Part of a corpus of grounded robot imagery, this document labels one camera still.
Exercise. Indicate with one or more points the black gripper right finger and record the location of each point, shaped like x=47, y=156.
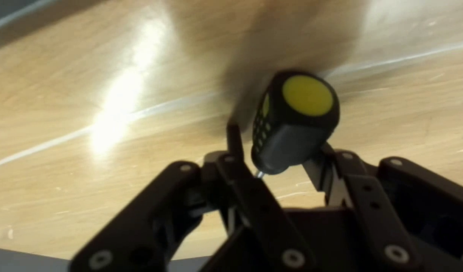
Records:
x=407, y=212

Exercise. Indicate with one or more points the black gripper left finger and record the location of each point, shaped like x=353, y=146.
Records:
x=156, y=217

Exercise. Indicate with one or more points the stubby black yellow screwdriver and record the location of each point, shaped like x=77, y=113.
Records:
x=294, y=123

